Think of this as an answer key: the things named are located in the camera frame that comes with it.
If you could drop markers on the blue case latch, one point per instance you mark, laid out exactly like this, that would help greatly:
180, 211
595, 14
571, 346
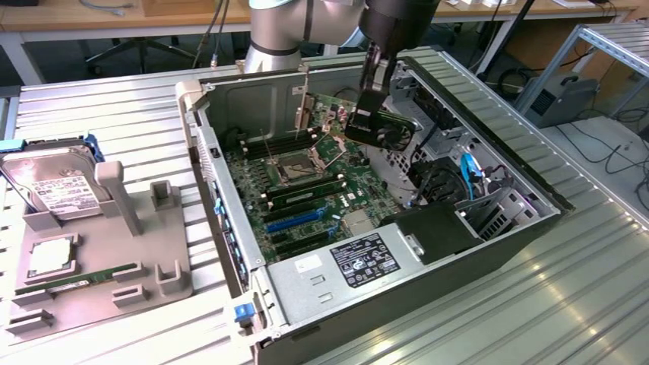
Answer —
243, 311

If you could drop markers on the CPU socket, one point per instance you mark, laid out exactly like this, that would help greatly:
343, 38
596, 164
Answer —
293, 169

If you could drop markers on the thin metal locking lever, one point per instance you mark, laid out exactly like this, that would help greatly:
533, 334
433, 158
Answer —
268, 146

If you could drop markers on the green motherboard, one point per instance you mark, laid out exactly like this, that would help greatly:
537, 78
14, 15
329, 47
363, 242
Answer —
365, 182

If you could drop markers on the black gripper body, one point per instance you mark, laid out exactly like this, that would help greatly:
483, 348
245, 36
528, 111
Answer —
395, 23

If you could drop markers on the installed green RAM stick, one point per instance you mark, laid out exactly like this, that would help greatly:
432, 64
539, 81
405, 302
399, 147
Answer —
304, 197

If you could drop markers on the blue disk bracket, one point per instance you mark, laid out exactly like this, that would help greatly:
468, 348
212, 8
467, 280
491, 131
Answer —
93, 146

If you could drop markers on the office chair base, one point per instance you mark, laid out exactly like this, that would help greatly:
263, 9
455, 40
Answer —
147, 47

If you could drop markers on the silver CPU chip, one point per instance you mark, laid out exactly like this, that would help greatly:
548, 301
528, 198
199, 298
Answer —
51, 258

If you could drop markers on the wooden desk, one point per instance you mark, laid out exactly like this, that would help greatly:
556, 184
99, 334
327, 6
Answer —
101, 23

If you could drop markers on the black plastic duct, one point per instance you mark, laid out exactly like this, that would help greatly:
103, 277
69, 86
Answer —
431, 232

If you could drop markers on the aluminium frame rack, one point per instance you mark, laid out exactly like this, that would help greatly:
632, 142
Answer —
608, 42

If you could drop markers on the black long expansion slot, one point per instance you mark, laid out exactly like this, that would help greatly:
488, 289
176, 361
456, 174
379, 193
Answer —
293, 213
301, 238
304, 251

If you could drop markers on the silver hard disk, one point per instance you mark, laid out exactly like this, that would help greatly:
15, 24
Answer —
51, 182

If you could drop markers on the metal socket cover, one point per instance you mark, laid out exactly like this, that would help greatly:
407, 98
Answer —
329, 150

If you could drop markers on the grey parts rack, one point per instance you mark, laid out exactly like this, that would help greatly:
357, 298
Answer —
101, 258

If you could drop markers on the silver chipset heatsink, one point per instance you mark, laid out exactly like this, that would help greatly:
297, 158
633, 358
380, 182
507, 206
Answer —
360, 220

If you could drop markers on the loose green RAM stick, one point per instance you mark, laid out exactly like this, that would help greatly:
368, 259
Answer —
76, 282

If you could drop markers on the blue expansion slot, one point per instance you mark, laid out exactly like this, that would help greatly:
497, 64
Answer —
296, 222

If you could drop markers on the grey power supply with label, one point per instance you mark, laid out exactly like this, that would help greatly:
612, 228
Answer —
304, 292

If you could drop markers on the black stand pole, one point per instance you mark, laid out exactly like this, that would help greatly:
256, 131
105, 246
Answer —
508, 34

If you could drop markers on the green graphics card with fan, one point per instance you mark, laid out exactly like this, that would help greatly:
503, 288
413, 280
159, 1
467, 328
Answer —
395, 133

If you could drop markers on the metal disk bay cage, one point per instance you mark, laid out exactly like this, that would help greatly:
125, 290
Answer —
456, 138

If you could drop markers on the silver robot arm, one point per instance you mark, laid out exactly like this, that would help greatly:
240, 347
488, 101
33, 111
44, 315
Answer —
273, 30

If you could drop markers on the open black PC case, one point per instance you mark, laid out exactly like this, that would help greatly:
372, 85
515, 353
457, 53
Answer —
405, 304

